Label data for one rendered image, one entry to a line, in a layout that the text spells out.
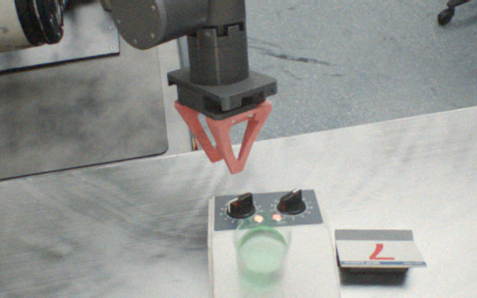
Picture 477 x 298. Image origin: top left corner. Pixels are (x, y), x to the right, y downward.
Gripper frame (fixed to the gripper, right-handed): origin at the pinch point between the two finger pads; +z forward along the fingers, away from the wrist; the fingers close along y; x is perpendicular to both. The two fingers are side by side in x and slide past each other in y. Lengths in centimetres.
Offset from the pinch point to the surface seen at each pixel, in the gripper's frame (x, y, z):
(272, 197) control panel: 6.0, -0.1, 7.1
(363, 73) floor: 102, -70, 32
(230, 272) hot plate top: -5.0, 6.6, 8.2
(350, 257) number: 8.7, 9.7, 11.4
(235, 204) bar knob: 0.7, 0.1, 5.7
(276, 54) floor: 86, -92, 26
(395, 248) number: 14.0, 11.5, 11.9
